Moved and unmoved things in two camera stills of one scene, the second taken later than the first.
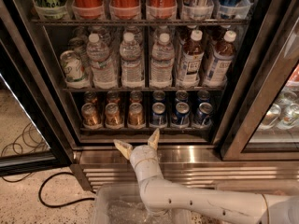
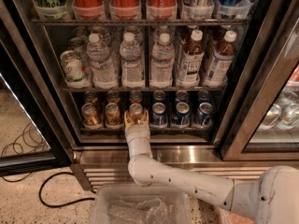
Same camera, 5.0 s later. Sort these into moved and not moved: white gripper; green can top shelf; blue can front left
Moved: white gripper
Not moved: blue can front left; green can top shelf
